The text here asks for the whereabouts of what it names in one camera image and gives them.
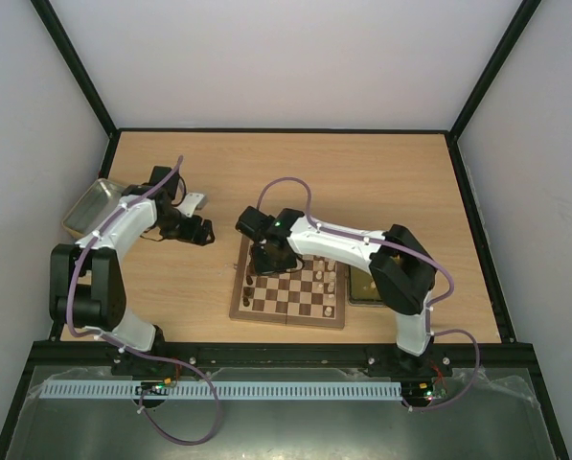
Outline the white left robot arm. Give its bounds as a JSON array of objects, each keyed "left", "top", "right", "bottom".
[{"left": 49, "top": 164, "right": 216, "bottom": 352}]

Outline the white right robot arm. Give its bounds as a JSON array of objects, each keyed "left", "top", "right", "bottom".
[{"left": 235, "top": 206, "right": 454, "bottom": 376}]

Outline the wooden chess board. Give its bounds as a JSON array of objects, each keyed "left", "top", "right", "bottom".
[{"left": 229, "top": 238, "right": 346, "bottom": 330}]

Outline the silver metal tray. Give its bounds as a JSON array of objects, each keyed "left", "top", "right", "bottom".
[{"left": 62, "top": 178, "right": 125, "bottom": 240}]

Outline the gold metal tin tray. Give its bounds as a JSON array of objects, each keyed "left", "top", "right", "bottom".
[{"left": 347, "top": 266, "right": 384, "bottom": 307}]

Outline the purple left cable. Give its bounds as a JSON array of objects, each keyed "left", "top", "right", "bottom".
[{"left": 67, "top": 153, "right": 222, "bottom": 446}]

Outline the white slotted cable duct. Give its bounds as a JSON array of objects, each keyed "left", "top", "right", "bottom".
[{"left": 40, "top": 379, "right": 401, "bottom": 401}]

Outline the black frame rail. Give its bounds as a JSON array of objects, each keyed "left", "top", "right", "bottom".
[{"left": 26, "top": 339, "right": 540, "bottom": 380}]

